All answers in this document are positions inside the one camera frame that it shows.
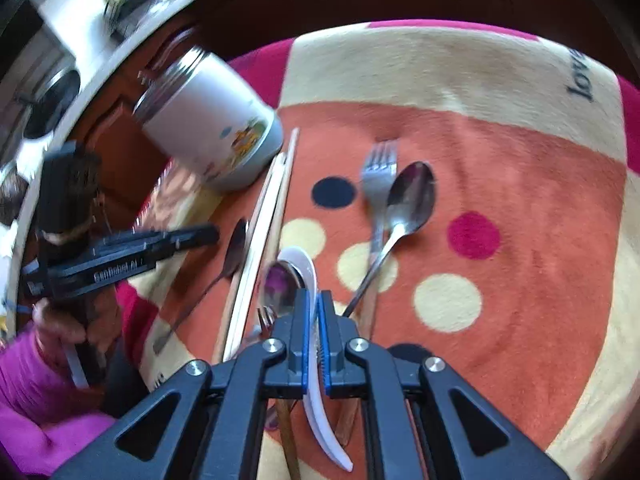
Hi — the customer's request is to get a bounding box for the large metal spoon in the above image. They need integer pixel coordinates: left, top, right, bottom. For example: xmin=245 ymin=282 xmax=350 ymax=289
xmin=341 ymin=161 xmax=437 ymax=318

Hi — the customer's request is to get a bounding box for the small metal fork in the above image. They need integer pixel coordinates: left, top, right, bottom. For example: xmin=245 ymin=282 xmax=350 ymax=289
xmin=242 ymin=305 xmax=278 ymax=351

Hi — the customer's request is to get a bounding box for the small metal spoon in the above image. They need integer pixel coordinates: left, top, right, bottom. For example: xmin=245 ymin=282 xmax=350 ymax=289
xmin=152 ymin=217 xmax=250 ymax=356

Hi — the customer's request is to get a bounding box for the dotted printed blanket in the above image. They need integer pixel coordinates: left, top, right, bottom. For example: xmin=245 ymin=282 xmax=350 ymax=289
xmin=120 ymin=20 xmax=640 ymax=480

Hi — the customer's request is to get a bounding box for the white plastic spoon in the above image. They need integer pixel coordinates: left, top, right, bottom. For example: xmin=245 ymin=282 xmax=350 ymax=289
xmin=274 ymin=246 xmax=355 ymax=472

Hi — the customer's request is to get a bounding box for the brown wooden chopstick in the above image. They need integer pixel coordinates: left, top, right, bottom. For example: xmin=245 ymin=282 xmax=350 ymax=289
xmin=212 ymin=127 xmax=301 ymax=363
xmin=276 ymin=399 xmax=303 ymax=480

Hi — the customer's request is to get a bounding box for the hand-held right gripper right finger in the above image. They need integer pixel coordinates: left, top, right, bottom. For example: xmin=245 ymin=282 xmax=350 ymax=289
xmin=318 ymin=289 xmax=571 ymax=480

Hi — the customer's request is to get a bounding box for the white printed utensil jar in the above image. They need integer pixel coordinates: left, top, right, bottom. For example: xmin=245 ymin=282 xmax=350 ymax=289
xmin=132 ymin=46 xmax=285 ymax=193

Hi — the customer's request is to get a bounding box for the person's left forearm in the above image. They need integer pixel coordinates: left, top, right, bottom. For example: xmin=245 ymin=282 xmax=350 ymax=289
xmin=0 ymin=330 xmax=121 ymax=476

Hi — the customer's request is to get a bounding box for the metal soup spoon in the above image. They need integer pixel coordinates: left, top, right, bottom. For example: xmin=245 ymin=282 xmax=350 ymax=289
xmin=260 ymin=260 xmax=303 ymax=326

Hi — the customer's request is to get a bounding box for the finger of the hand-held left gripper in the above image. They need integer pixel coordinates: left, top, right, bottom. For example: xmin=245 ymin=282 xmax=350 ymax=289
xmin=132 ymin=225 xmax=221 ymax=264

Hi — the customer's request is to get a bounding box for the brown wooden base cabinet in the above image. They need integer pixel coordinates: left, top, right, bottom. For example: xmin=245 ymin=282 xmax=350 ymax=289
xmin=65 ymin=25 xmax=211 ymax=221

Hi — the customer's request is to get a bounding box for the large metal fork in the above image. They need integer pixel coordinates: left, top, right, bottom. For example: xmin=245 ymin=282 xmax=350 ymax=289
xmin=357 ymin=139 xmax=401 ymax=341

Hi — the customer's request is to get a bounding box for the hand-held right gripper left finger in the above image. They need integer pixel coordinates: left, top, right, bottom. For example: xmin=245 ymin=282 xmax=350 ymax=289
xmin=50 ymin=288 xmax=310 ymax=480

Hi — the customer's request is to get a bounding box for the person's left hand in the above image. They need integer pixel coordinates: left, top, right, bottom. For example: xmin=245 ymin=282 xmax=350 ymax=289
xmin=31 ymin=299 xmax=88 ymax=347

